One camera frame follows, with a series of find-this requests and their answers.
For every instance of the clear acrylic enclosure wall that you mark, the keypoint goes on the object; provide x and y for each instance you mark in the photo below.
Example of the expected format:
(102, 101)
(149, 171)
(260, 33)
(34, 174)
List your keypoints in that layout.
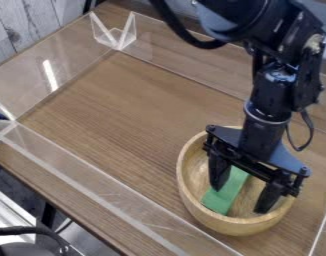
(104, 101)

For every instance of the black table leg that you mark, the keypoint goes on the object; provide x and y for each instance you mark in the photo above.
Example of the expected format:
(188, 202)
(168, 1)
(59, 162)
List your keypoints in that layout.
(49, 215)

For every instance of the brown wooden bowl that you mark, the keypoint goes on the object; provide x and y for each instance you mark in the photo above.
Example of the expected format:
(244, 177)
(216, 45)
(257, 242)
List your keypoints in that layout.
(230, 215)

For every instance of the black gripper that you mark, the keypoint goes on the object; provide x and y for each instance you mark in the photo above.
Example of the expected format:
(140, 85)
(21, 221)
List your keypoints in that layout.
(254, 149)

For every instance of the green rectangular block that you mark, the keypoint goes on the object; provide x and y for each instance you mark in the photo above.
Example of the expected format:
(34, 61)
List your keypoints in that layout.
(224, 196)

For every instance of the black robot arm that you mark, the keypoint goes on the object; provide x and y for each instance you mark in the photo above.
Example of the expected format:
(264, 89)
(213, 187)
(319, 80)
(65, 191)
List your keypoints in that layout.
(284, 36)

